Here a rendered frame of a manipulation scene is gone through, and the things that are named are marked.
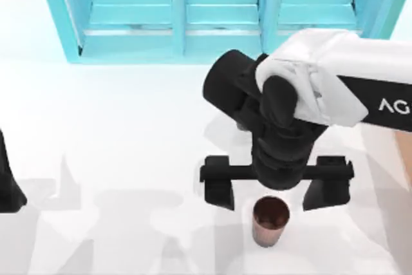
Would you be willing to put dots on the brown cup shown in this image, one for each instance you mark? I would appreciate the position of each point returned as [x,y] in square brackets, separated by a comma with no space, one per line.
[271,220]

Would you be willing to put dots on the light blue rack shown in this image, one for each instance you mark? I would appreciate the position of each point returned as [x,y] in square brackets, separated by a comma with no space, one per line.
[135,14]

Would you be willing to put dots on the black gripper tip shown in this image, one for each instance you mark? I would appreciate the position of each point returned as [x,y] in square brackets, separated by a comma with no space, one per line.
[9,185]

